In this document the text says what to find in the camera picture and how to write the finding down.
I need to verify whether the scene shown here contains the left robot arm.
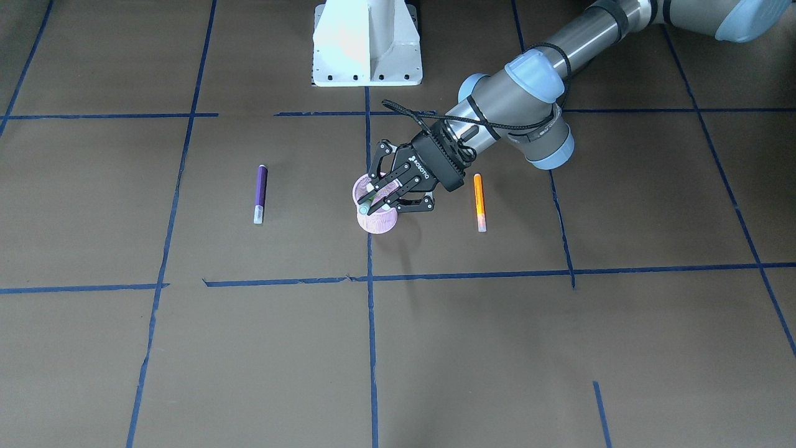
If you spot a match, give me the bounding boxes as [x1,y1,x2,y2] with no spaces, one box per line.
[356,1,790,217]

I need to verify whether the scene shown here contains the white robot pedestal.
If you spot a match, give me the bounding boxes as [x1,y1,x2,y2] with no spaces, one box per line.
[311,1,423,88]

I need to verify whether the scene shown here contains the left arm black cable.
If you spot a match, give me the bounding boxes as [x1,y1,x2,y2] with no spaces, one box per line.
[381,42,572,164]

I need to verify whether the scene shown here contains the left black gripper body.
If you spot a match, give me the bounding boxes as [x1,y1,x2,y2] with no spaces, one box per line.
[409,120,466,192]

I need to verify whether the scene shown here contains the purple highlighter pen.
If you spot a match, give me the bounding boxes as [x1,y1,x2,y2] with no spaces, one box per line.
[252,164,268,226]

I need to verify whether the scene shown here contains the green highlighter pen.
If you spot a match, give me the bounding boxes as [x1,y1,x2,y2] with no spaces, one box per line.
[353,184,376,216]

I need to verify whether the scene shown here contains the pink mesh pen holder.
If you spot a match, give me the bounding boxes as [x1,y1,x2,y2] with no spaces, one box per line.
[352,175,400,233]

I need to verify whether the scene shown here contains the orange highlighter pen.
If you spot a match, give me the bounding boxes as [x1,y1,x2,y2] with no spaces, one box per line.
[474,173,487,233]

